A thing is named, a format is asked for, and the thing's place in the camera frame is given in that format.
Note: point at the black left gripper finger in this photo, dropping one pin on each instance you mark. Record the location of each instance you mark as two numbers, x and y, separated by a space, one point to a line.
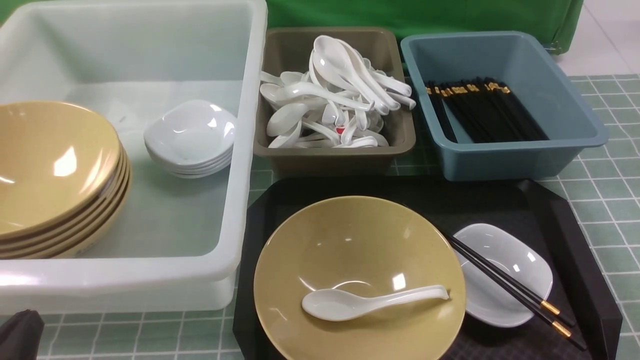
20 336

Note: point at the white ceramic soup spoon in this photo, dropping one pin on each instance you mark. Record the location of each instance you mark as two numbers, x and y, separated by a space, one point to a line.
335 305

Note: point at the yellow noodle bowl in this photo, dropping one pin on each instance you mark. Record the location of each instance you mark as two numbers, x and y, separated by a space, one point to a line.
369 247

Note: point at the stack of yellow bowls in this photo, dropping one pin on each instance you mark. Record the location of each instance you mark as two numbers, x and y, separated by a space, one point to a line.
65 177

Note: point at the large white plastic tub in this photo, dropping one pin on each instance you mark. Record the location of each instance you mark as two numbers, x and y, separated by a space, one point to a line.
177 242

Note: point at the stack of white dishes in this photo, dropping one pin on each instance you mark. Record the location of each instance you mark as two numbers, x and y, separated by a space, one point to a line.
194 140

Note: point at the brown plastic spoon bin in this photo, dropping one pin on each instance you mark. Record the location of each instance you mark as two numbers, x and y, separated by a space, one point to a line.
288 49

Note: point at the pile of white spoons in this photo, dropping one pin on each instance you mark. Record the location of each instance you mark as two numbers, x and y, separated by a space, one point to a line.
339 102

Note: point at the bundle of black chopsticks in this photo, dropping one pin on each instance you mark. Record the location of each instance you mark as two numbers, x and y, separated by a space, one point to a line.
485 108

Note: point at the black plastic serving tray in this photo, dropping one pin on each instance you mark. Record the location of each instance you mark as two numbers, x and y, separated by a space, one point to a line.
533 214

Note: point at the blue plastic chopstick bin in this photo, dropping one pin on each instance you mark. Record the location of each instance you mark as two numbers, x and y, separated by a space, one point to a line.
521 62

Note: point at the green cloth backdrop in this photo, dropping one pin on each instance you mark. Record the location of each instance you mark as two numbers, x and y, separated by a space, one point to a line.
552 23

